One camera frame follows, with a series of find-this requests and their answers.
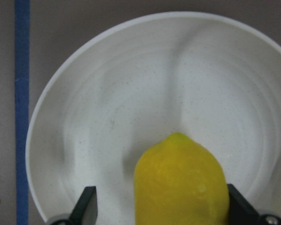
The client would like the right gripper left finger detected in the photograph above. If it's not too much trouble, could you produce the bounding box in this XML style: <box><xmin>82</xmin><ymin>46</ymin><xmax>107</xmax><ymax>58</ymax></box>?
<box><xmin>48</xmin><ymin>186</ymin><xmax>98</xmax><ymax>225</ymax></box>

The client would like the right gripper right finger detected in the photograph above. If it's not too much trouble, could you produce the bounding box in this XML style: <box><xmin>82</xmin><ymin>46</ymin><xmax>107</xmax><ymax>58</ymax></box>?
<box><xmin>227</xmin><ymin>184</ymin><xmax>281</xmax><ymax>225</ymax></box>

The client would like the yellow lemon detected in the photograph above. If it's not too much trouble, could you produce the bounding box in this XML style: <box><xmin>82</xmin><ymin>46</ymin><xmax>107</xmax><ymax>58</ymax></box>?
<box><xmin>133</xmin><ymin>133</ymin><xmax>229</xmax><ymax>225</ymax></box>

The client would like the cream round plate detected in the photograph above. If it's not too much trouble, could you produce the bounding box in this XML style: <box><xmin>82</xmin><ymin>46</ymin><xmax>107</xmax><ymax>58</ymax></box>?
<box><xmin>26</xmin><ymin>12</ymin><xmax>281</xmax><ymax>225</ymax></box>

